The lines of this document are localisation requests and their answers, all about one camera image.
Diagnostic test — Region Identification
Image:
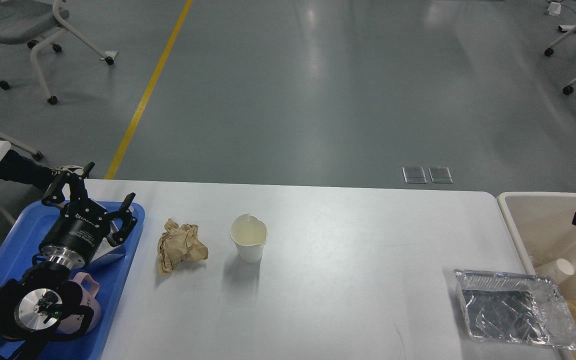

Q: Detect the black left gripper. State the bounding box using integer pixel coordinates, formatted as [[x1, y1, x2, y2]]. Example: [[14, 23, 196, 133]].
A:
[[38, 162, 138, 271]]

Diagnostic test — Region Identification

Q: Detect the aluminium foil container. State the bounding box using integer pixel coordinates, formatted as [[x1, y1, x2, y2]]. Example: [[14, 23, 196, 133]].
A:
[[454, 269, 576, 352]]

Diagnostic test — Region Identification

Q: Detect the pink HOME mug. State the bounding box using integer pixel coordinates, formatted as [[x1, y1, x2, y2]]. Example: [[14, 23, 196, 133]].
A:
[[57, 271, 102, 334]]

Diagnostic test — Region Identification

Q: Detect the stainless steel rectangular tray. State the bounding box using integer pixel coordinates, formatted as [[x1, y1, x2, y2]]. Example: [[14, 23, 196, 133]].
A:
[[87, 219, 128, 271]]

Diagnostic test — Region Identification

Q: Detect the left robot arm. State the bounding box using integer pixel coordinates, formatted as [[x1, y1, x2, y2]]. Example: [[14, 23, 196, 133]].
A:
[[0, 162, 138, 360]]

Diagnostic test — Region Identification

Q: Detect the beige plastic bin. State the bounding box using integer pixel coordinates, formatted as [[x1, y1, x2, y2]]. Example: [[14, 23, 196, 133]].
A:
[[496, 191, 576, 360]]

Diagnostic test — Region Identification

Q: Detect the small white cup in bin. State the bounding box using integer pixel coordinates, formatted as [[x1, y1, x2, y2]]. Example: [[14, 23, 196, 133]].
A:
[[535, 258, 576, 285]]

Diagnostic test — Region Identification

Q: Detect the person in beige hoodie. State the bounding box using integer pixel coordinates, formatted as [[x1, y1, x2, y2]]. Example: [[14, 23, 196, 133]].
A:
[[0, 149, 83, 191]]

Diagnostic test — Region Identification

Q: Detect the crumpled brown paper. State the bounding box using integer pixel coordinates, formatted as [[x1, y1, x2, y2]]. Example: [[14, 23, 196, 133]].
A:
[[157, 218, 210, 276]]

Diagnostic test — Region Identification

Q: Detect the white paper cup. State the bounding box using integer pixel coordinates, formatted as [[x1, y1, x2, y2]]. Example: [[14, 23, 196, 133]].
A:
[[230, 213, 268, 264]]

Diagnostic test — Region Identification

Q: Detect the floor socket plate left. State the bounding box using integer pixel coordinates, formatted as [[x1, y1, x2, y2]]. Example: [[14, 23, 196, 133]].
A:
[[402, 166, 428, 184]]

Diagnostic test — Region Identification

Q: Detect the grey office chair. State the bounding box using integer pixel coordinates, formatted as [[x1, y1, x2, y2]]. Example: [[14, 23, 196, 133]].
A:
[[0, 0, 115, 105]]

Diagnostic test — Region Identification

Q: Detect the white power adapter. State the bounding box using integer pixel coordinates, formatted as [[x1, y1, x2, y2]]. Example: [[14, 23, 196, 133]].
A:
[[546, 0, 562, 17]]

